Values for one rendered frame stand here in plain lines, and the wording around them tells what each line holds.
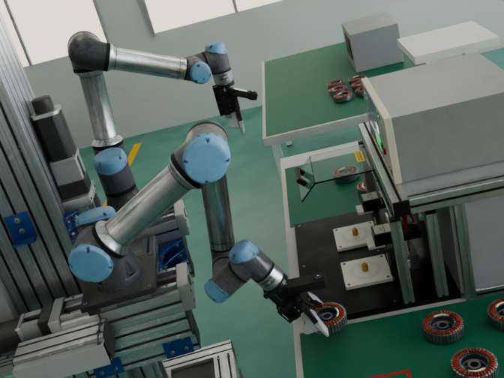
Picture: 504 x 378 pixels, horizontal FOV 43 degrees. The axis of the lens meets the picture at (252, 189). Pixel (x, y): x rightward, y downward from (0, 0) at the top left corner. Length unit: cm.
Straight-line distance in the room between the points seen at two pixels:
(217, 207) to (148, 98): 514
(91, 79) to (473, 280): 144
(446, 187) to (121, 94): 542
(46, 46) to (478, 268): 568
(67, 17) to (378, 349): 556
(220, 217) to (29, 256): 64
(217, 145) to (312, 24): 512
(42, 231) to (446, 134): 123
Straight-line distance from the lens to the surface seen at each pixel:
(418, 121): 182
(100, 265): 171
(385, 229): 205
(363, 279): 209
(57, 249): 208
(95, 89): 237
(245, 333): 332
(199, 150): 156
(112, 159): 229
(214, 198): 178
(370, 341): 189
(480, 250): 193
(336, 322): 184
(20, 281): 216
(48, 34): 696
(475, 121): 187
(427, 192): 181
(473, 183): 183
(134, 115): 697
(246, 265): 174
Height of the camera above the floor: 194
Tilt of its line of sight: 24 degrees down
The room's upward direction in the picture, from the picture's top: 15 degrees counter-clockwise
